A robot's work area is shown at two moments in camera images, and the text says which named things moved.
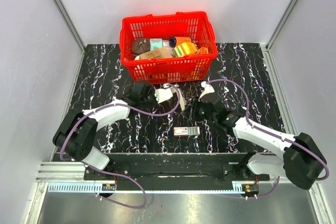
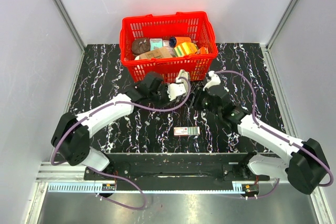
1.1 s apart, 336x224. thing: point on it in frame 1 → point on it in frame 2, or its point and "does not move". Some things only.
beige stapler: (182, 100) → (184, 74)
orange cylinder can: (174, 41) does not move
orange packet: (202, 50) does not move
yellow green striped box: (185, 49) does not move
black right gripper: (191, 112) → (200, 95)
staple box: (179, 131) does not move
